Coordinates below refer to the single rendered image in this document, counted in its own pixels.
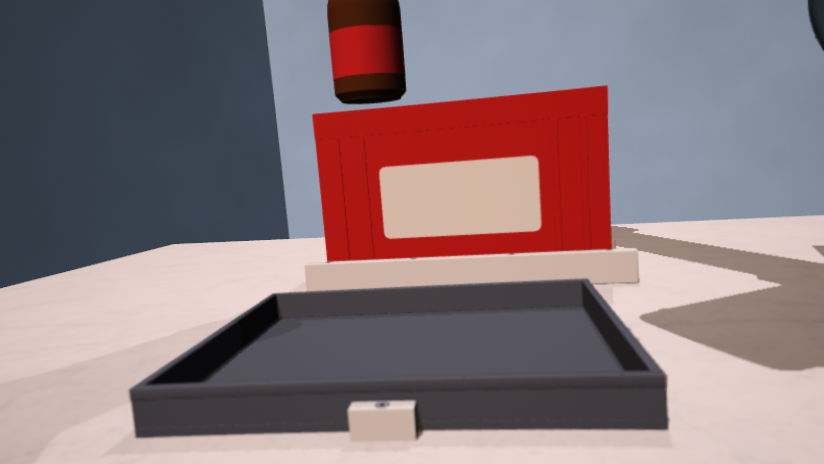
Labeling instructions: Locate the brown bottle with red label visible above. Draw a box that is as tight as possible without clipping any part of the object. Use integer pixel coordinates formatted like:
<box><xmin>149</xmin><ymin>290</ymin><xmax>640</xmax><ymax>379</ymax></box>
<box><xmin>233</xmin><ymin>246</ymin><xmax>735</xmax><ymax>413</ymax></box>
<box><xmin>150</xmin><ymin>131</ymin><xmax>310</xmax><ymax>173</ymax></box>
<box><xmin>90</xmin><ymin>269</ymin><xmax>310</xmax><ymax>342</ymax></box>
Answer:
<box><xmin>327</xmin><ymin>0</ymin><xmax>406</xmax><ymax>104</ymax></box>

